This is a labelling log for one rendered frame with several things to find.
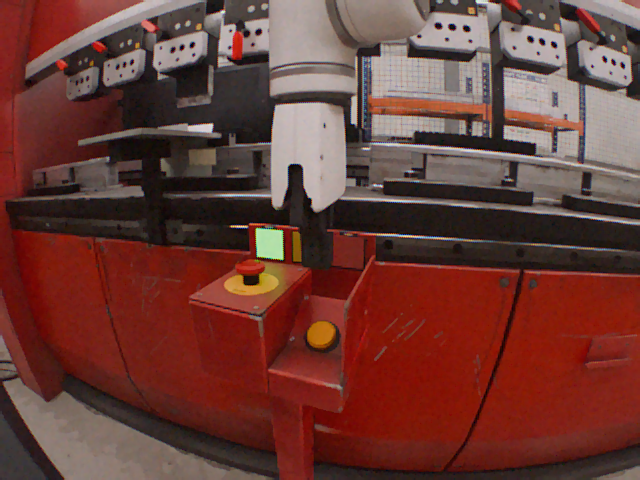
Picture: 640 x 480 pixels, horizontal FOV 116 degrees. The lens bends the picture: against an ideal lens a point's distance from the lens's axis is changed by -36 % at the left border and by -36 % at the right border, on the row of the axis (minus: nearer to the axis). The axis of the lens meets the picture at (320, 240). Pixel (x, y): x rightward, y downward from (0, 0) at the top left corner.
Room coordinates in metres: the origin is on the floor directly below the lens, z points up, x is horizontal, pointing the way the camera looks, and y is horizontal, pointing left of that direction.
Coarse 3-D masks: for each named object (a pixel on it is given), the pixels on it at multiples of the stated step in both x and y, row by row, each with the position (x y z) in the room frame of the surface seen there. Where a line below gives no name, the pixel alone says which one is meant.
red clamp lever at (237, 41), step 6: (234, 18) 0.62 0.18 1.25; (234, 24) 0.63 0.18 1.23; (240, 24) 0.63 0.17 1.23; (240, 30) 0.64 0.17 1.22; (234, 36) 0.63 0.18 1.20; (240, 36) 0.63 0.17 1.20; (234, 42) 0.63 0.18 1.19; (240, 42) 0.63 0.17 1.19; (234, 48) 0.63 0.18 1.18; (240, 48) 0.63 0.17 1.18; (234, 54) 0.63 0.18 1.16; (240, 54) 0.63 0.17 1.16
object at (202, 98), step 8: (176, 72) 0.74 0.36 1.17; (184, 72) 0.73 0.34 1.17; (192, 72) 0.73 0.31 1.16; (200, 72) 0.72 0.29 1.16; (208, 72) 0.72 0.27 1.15; (176, 80) 0.74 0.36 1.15; (184, 80) 0.73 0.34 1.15; (192, 80) 0.73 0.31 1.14; (200, 80) 0.72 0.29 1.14; (208, 80) 0.72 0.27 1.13; (176, 88) 0.74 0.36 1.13; (184, 88) 0.73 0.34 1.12; (192, 88) 0.73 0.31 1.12; (200, 88) 0.72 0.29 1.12; (208, 88) 0.72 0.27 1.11; (176, 96) 0.74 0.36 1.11; (184, 96) 0.73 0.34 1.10; (192, 96) 0.73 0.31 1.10; (200, 96) 0.73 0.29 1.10; (208, 96) 0.73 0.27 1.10; (184, 104) 0.74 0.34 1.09; (192, 104) 0.74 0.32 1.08
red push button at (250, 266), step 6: (240, 264) 0.36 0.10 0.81; (246, 264) 0.36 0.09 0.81; (252, 264) 0.36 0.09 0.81; (258, 264) 0.37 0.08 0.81; (264, 264) 0.37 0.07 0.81; (240, 270) 0.35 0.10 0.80; (246, 270) 0.35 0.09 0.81; (252, 270) 0.35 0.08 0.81; (258, 270) 0.36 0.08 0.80; (246, 276) 0.36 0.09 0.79; (252, 276) 0.36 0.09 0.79; (258, 276) 0.37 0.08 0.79; (246, 282) 0.36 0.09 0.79; (252, 282) 0.36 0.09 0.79; (258, 282) 0.37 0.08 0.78
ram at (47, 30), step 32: (64, 0) 0.82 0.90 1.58; (96, 0) 0.77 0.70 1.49; (128, 0) 0.74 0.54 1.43; (192, 0) 0.70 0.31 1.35; (224, 0) 0.70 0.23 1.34; (480, 0) 0.63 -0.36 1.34; (576, 0) 0.52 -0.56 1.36; (32, 32) 0.86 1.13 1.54; (64, 32) 0.81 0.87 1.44; (96, 32) 0.77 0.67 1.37
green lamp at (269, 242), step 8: (256, 232) 0.46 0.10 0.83; (264, 232) 0.46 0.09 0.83; (272, 232) 0.45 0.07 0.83; (280, 232) 0.45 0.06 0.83; (264, 240) 0.46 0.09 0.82; (272, 240) 0.45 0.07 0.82; (280, 240) 0.45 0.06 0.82; (264, 248) 0.46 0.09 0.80; (272, 248) 0.45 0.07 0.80; (280, 248) 0.45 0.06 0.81; (264, 256) 0.46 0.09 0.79; (272, 256) 0.45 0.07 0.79; (280, 256) 0.45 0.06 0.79
